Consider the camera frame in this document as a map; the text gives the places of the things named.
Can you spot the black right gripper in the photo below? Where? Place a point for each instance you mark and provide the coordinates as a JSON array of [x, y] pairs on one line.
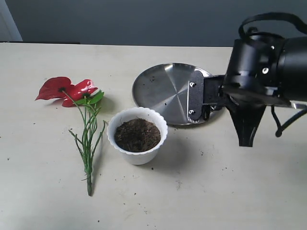
[[258, 74]]

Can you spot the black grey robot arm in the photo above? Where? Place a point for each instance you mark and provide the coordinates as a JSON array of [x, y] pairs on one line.
[[285, 116]]

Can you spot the white scalloped flower pot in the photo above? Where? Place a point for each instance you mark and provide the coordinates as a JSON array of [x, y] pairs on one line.
[[137, 158]]

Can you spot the red artificial flower stem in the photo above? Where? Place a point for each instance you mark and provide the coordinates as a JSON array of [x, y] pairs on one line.
[[86, 97]]

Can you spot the round stainless steel plate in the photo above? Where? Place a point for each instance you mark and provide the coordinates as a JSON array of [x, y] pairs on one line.
[[164, 88]]

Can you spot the dark potting soil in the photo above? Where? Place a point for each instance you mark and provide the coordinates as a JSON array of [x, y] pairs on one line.
[[137, 135]]

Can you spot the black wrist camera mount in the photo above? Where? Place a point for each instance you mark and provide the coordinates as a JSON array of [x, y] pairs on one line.
[[204, 96]]

